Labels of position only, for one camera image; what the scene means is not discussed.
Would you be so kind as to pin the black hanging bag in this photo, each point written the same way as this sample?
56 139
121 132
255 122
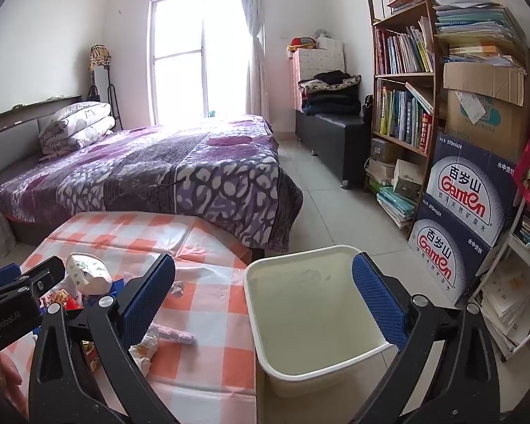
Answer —
367 112

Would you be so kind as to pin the white orange wrapper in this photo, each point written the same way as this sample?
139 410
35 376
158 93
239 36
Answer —
143 355

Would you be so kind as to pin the stack of papers and folders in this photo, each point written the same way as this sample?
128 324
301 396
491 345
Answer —
477 22

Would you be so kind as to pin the pink white drawer cabinet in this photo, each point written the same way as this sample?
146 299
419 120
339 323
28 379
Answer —
318 64

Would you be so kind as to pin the grey cardboard box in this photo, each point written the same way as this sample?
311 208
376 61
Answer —
384 150

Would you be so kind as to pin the bed with purple blanket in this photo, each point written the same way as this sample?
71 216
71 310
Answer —
181 172

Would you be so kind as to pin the small clear crumpled wrapper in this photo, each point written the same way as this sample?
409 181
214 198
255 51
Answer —
176 288

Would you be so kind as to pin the row of thin colourful books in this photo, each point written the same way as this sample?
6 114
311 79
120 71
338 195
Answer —
402 51

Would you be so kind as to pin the white curtain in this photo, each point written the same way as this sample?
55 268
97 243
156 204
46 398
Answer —
255 44

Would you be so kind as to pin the folded white patterned quilt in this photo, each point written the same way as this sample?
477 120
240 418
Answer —
77 126

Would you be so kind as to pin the stack of green books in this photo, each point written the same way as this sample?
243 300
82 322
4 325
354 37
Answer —
397 207

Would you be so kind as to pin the wooden bookshelf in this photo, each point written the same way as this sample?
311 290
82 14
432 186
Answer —
404 77

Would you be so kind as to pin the small white fan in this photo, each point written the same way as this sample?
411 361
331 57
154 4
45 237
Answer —
322 33

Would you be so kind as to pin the orange checkered tablecloth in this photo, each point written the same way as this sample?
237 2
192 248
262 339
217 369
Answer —
203 313

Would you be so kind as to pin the white storage box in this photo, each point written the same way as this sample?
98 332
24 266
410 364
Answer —
330 44

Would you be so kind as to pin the brown cardboard box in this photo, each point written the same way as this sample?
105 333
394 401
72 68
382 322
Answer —
486 106

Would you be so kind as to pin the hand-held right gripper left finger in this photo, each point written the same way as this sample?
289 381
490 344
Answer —
148 293

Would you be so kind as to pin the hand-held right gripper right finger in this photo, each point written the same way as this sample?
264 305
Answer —
380 302

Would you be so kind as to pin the red snack wrapper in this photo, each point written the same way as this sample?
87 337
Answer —
64 301

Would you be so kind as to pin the window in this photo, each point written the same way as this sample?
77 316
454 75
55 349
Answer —
190 53

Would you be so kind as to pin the white paper ball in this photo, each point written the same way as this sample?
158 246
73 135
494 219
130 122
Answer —
86 271

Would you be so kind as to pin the plaid cloth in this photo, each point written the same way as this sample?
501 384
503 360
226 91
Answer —
99 56

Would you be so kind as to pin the stack of folded clothes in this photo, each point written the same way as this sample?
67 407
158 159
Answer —
331 95

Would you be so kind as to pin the black leather bench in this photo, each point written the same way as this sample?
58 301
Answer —
331 141

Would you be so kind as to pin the stack of white books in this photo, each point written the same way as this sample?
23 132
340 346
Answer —
380 172

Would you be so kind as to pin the dark bed headboard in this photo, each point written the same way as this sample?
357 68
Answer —
9 119

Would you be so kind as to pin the white paper box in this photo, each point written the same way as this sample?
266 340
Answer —
408 181

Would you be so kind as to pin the pile of books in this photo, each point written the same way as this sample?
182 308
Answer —
404 0

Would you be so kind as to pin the pink knitted strip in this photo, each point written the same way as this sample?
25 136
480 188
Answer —
176 335

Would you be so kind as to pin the stack of white papers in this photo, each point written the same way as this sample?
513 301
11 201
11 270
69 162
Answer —
510 304

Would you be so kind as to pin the white plastic trash bin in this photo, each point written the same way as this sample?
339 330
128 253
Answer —
318 304

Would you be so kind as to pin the row of thick books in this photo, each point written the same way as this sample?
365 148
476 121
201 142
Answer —
402 115

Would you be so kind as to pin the blue white water carton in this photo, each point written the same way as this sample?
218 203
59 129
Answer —
446 256
468 185

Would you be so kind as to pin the black metal coat rack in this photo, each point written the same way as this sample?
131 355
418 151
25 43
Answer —
112 101

